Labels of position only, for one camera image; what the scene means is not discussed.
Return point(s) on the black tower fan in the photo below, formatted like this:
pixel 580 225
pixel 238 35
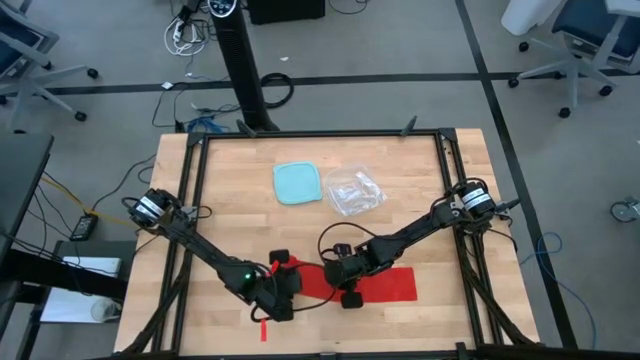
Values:
pixel 240 60

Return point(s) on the black box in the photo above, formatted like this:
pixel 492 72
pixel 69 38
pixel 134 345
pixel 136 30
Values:
pixel 285 10

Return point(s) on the grey metal mounting plate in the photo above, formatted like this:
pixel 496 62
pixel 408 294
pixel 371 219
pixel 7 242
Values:
pixel 455 205

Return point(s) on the clear plastic zip bag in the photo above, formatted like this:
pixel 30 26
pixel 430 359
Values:
pixel 357 192

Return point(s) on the dark grey flat box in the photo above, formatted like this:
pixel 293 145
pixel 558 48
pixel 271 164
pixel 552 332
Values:
pixel 100 248

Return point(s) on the white waste bin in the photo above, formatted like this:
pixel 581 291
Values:
pixel 525 15

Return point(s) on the white box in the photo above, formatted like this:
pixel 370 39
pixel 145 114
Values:
pixel 92 265

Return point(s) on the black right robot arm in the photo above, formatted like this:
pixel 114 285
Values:
pixel 415 227

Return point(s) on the red elastic bandage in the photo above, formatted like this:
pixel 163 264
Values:
pixel 390 285

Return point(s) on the black power adapter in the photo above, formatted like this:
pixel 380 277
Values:
pixel 84 227

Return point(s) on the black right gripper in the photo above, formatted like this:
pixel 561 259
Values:
pixel 342 272

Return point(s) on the light blue container lid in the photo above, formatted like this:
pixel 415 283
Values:
pixel 297 182

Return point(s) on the red tape tag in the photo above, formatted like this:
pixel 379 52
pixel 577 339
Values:
pixel 274 267
pixel 263 331

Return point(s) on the black aluminium table frame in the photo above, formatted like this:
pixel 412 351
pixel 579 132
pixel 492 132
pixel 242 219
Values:
pixel 325 133

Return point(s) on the clear glass jar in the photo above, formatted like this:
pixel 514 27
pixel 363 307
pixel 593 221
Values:
pixel 106 310

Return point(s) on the blue seat office chair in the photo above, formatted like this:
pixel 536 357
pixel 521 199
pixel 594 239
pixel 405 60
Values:
pixel 572 65

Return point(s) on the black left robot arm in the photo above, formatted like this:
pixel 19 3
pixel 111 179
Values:
pixel 200 245

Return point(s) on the grey office chair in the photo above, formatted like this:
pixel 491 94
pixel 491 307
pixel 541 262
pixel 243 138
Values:
pixel 35 85

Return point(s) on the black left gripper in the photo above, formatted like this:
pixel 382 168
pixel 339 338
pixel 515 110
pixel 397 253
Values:
pixel 282 290

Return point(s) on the grey caster wheel base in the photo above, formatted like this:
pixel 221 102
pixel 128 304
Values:
pixel 625 212

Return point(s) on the black desk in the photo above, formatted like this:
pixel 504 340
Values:
pixel 20 170

